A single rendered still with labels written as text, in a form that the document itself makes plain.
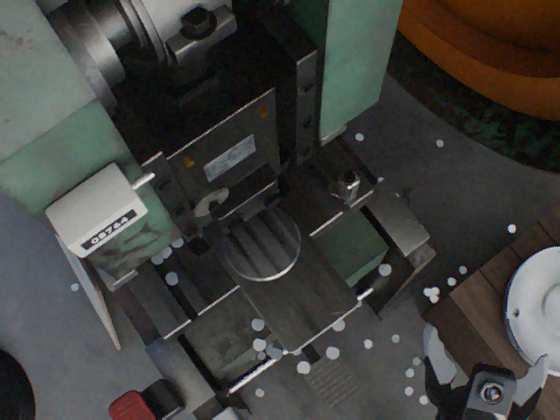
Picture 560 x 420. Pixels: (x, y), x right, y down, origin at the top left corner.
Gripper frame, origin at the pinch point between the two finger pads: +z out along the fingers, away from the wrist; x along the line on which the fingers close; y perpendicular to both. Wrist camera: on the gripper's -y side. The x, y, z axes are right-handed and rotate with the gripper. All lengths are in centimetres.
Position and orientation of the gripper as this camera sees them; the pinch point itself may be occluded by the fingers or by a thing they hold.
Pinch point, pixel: (489, 333)
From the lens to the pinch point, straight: 82.8
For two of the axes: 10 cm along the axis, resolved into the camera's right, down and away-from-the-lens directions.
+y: -0.5, 7.0, 7.1
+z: 3.2, -6.6, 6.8
